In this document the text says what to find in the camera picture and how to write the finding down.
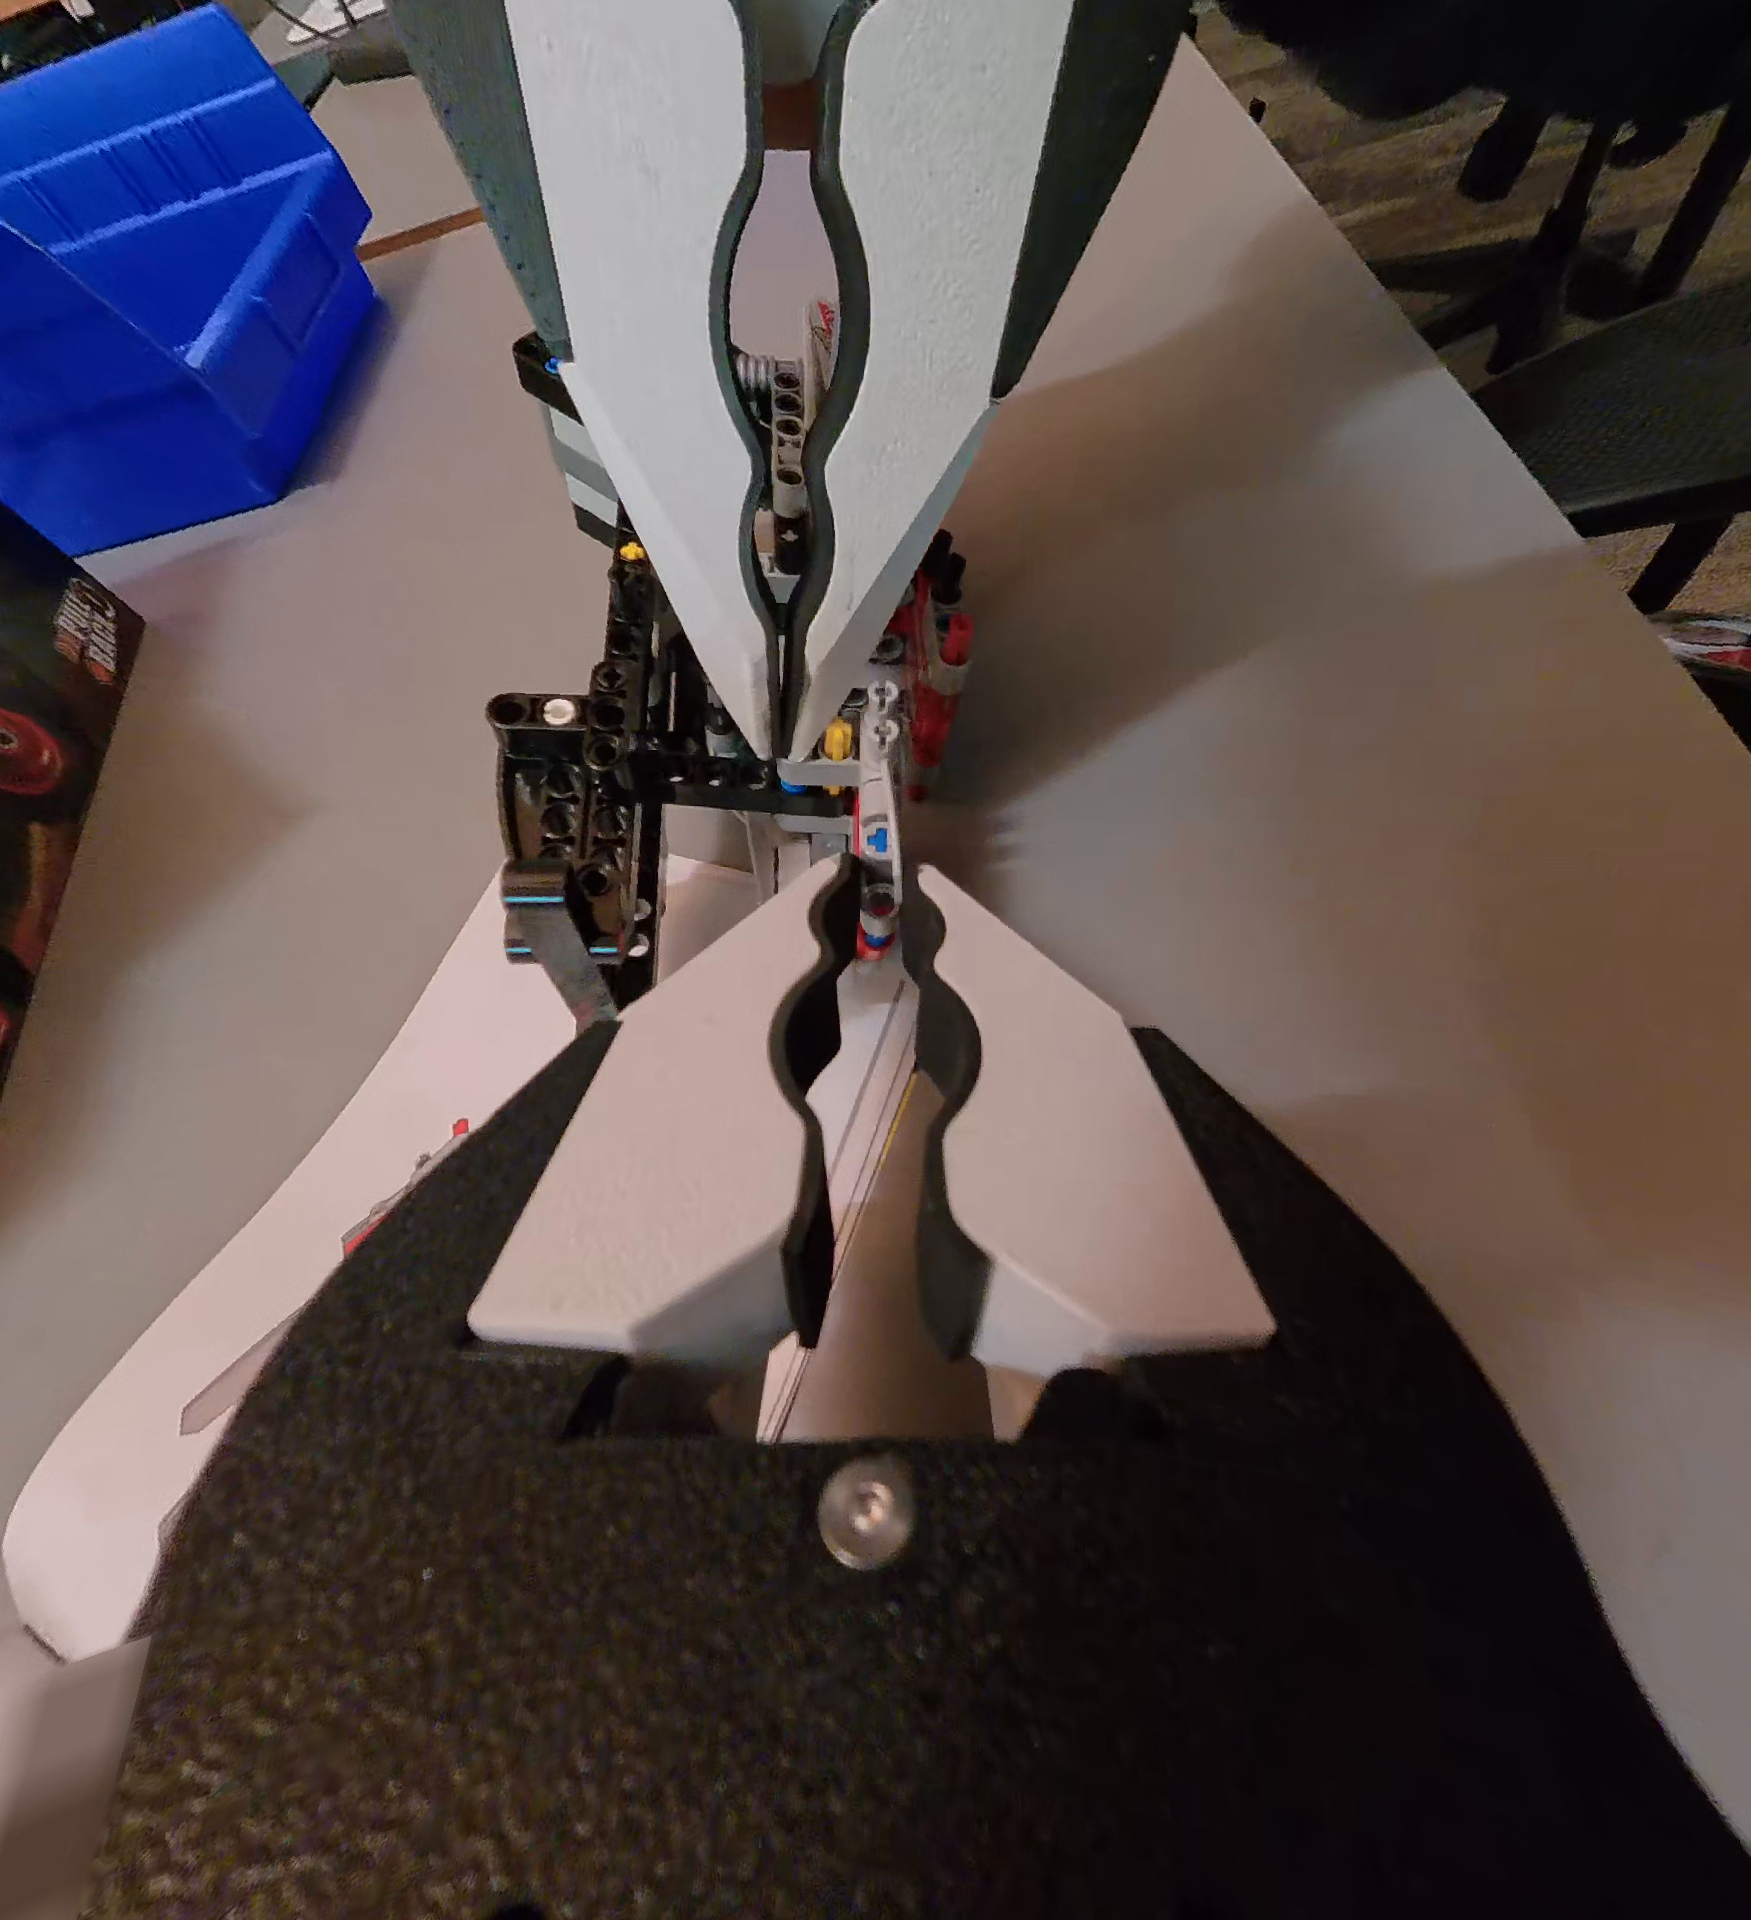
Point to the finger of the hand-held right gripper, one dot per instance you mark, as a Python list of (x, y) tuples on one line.
[(934, 271), (637, 301)]

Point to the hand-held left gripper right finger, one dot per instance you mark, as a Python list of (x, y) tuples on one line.
[(1100, 1183)]

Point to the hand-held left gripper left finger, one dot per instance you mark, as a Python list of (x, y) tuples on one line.
[(665, 1170)]

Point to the toy brick vehicle model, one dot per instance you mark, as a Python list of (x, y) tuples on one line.
[(575, 809)]

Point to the blue plastic storage bin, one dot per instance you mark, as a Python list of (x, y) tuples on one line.
[(140, 329)]

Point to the white instruction booklet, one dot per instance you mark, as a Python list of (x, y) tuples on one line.
[(276, 1288)]

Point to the black office chair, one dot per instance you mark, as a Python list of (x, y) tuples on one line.
[(1414, 44)]

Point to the black mesh chair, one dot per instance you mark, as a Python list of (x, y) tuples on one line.
[(1686, 405)]

